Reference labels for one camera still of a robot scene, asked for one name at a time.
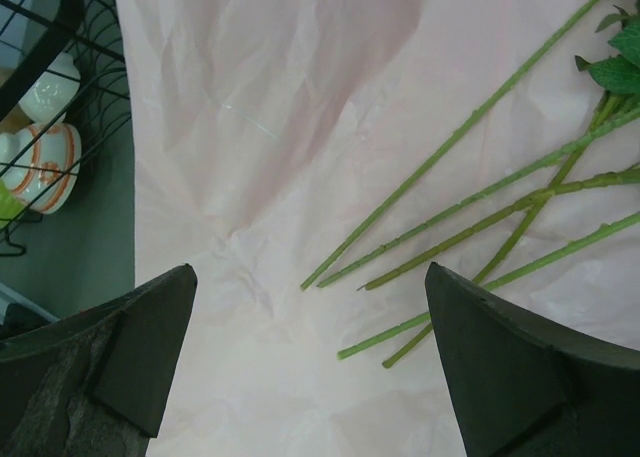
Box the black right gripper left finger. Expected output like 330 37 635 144
1 264 197 456

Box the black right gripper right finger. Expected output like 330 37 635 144
425 263 639 456

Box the pink wrapping paper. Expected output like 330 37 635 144
110 0 640 457

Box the mixed artificial flower bunch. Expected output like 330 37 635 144
299 0 640 369

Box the white ceramic bowl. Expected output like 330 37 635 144
19 52 81 123

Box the black wire basket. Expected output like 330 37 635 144
1 0 133 260

